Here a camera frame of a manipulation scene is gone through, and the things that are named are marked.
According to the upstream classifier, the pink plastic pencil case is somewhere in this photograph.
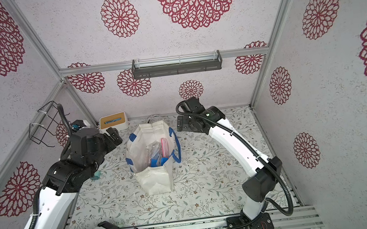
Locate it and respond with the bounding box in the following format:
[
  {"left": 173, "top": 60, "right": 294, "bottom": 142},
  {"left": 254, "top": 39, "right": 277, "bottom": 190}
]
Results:
[{"left": 160, "top": 138, "right": 170, "bottom": 158}]

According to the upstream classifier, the clear plastic compass set case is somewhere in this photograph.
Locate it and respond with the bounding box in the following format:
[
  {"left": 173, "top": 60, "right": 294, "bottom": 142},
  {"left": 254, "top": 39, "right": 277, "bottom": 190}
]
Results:
[{"left": 146, "top": 141, "right": 162, "bottom": 167}]

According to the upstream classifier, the white canvas cartoon tote bag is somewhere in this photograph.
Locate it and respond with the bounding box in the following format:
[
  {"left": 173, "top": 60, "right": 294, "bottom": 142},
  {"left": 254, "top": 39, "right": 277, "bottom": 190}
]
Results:
[{"left": 126, "top": 120, "right": 182, "bottom": 196}]

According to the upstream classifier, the blue plastic box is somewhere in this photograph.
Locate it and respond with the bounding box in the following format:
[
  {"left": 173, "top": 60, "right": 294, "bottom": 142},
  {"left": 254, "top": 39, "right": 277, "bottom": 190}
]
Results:
[{"left": 150, "top": 153, "right": 162, "bottom": 167}]

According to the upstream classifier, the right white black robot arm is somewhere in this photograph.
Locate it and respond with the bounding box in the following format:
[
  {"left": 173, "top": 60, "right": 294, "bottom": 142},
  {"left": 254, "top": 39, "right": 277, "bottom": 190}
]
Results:
[{"left": 176, "top": 97, "right": 294, "bottom": 229}]

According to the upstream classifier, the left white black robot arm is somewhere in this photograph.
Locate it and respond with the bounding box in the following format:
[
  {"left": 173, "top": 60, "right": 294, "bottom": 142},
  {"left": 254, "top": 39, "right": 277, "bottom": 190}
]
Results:
[{"left": 24, "top": 104, "right": 123, "bottom": 229}]

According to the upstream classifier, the white wooden-top tissue box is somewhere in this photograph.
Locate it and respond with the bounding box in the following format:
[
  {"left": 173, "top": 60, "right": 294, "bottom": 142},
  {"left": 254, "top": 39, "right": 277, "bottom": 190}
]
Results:
[{"left": 99, "top": 112, "right": 129, "bottom": 132}]

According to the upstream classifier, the white round alarm clock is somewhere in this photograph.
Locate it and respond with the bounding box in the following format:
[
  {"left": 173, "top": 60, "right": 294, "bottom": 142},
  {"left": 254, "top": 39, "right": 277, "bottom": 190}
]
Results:
[{"left": 147, "top": 114, "right": 164, "bottom": 124}]

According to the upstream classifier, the floral table mat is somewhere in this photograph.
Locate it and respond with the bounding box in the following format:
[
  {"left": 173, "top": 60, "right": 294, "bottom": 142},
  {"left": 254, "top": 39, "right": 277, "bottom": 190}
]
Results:
[{"left": 54, "top": 101, "right": 300, "bottom": 229}]

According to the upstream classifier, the black wire wall rack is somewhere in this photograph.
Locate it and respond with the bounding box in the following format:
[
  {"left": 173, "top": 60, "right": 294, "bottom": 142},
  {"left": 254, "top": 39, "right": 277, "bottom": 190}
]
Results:
[{"left": 27, "top": 101, "right": 68, "bottom": 148}]

